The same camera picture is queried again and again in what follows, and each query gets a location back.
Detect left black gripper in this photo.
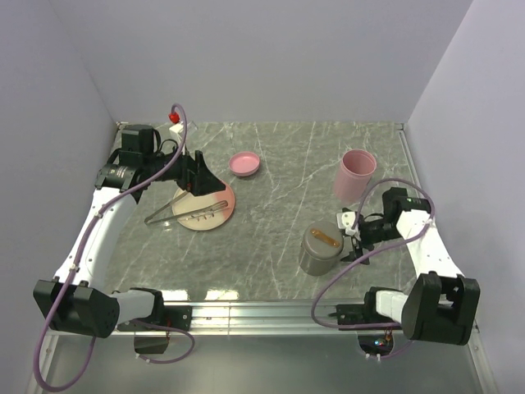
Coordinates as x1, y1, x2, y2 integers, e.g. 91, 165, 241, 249
144, 140, 226, 196

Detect metal serving tongs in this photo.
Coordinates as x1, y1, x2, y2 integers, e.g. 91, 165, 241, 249
144, 191, 229, 226

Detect grey round lid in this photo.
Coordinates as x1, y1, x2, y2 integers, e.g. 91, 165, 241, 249
302, 221, 344, 260

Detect grey cylindrical container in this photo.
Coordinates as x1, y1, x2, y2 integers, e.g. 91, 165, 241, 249
299, 245, 341, 277

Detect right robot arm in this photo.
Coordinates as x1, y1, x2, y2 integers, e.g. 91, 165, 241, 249
336, 187, 481, 346

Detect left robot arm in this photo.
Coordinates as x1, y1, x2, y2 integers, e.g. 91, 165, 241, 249
33, 123, 226, 338

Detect pink and cream plate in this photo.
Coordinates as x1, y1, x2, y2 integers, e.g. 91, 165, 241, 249
171, 185, 235, 231

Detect pink round lid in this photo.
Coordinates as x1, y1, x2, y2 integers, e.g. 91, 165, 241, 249
229, 151, 261, 177

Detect pink cylindrical container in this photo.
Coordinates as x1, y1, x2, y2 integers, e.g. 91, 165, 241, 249
333, 149, 377, 204

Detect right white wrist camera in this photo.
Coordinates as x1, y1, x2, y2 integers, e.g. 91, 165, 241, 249
336, 210, 359, 236

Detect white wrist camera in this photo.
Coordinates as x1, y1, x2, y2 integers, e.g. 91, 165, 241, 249
336, 210, 359, 236
168, 112, 198, 148

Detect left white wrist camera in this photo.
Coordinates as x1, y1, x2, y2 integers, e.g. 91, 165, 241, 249
168, 112, 198, 148

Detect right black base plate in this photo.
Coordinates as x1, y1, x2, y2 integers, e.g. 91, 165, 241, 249
332, 304, 401, 330

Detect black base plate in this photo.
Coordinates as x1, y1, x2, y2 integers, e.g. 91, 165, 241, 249
332, 304, 401, 330
116, 305, 193, 332

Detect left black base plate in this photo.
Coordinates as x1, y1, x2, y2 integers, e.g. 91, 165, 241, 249
116, 305, 193, 332

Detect aluminium mounting rail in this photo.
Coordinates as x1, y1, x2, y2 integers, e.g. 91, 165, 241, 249
39, 291, 394, 338

